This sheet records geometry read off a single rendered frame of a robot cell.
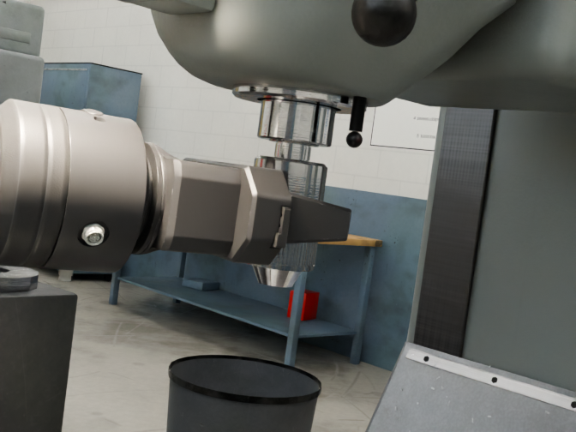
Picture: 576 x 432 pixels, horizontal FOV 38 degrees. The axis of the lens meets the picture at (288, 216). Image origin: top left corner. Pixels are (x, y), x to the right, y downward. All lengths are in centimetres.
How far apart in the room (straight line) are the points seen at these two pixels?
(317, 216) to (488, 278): 39
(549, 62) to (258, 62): 19
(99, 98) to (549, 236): 710
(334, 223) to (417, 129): 525
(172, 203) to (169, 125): 736
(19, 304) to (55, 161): 36
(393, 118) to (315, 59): 544
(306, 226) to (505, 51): 18
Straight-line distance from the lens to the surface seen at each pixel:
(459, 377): 88
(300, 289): 527
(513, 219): 85
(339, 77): 47
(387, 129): 591
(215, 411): 240
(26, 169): 42
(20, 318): 78
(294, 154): 51
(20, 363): 79
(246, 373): 282
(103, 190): 43
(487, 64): 57
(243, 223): 45
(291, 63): 45
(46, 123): 44
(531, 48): 55
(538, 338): 84
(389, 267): 579
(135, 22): 853
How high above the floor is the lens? 126
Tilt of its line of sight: 3 degrees down
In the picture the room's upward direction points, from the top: 8 degrees clockwise
